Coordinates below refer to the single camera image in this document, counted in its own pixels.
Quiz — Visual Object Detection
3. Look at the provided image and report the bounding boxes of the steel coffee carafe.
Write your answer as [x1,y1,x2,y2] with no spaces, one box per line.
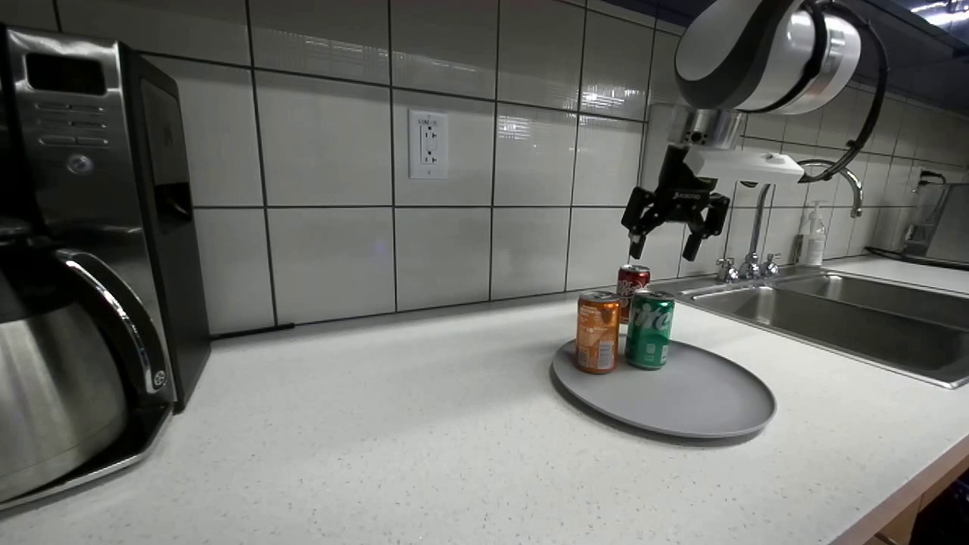
[0,233,175,511]

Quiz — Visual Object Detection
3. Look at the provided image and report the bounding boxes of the grey round plate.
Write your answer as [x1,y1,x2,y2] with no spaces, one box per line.
[550,344,779,446]

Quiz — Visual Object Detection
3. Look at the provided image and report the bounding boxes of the chrome sink sprayer knob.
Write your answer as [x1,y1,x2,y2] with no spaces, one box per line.
[717,258,740,283]

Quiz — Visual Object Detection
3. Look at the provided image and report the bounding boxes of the red soda can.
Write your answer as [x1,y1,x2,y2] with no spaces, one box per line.
[617,264,650,318]

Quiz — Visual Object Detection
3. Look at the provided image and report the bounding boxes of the white wall outlet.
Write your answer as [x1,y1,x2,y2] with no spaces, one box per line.
[409,109,449,179]

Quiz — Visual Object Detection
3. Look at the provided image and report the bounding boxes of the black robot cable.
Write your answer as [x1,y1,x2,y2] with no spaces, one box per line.
[797,0,894,188]

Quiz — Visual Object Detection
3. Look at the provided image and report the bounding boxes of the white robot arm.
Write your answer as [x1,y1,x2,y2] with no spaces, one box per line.
[620,0,888,261]

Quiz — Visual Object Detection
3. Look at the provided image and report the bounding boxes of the stainless steel sink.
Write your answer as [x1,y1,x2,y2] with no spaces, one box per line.
[676,269,969,387]

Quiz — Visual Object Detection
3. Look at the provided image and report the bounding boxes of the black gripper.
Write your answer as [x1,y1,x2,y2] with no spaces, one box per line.
[620,145,730,261]

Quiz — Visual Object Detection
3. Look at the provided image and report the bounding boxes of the black coffee maker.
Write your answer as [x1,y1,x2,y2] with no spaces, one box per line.
[4,26,208,408]

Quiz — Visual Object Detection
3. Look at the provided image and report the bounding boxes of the orange soda can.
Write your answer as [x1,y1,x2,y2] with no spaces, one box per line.
[576,290,620,375]

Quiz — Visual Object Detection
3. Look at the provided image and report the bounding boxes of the chrome faucet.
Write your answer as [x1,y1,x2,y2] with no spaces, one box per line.
[740,160,869,283]

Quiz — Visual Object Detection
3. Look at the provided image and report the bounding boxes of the green soda can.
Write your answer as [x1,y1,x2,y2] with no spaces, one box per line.
[627,295,676,371]

